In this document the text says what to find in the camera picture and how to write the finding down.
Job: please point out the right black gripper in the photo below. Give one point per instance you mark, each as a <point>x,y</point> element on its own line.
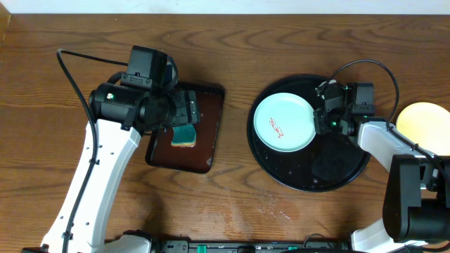
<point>320,114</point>

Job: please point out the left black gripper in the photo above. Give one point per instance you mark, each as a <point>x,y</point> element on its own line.
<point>186,107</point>

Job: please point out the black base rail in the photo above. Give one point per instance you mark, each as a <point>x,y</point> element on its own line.
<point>187,245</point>

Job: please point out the light blue plate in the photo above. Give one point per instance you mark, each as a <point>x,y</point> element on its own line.
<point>284,122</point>

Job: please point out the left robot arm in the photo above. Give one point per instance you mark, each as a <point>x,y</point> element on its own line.
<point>120,112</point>

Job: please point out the rectangular black sponge tray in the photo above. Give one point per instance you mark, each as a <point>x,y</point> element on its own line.
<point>198,158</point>

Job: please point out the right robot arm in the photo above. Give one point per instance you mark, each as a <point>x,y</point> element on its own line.
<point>415,212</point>

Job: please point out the green yellow sponge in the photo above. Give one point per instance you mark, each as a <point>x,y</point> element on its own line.
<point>184,136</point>

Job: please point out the yellow plate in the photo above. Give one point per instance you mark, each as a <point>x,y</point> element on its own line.
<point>426,124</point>

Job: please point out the round black serving tray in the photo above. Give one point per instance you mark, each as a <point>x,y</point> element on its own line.
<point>326,164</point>

